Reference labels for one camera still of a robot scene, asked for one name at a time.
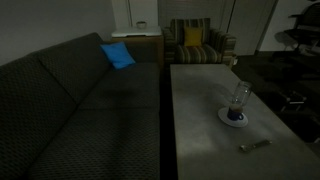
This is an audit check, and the yellow cushion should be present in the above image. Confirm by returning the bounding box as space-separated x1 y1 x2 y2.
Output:
183 26 204 47

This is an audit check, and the small bowl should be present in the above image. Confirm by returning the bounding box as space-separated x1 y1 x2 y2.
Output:
135 20 148 30

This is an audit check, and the metal spoon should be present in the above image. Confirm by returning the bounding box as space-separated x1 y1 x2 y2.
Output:
239 139 273 153

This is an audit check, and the blue mug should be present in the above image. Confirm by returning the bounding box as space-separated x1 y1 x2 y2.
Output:
226 103 245 122

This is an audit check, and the dark patterned fabric sofa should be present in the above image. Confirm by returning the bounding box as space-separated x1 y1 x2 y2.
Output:
0 32 164 180

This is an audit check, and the black office chair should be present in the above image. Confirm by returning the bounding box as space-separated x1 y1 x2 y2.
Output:
274 2 320 56

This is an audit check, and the blue throw pillow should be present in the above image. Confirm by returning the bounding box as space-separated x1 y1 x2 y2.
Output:
99 41 137 70

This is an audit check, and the striped armchair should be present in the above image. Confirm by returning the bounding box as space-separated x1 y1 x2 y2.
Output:
162 17 238 67

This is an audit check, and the wooden side table white top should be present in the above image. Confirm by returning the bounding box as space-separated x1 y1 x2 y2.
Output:
110 25 165 68

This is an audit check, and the clear glass jar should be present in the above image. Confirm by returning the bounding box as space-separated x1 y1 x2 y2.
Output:
227 80 253 108

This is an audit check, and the white round plate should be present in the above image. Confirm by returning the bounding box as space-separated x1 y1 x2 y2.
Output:
217 106 249 129

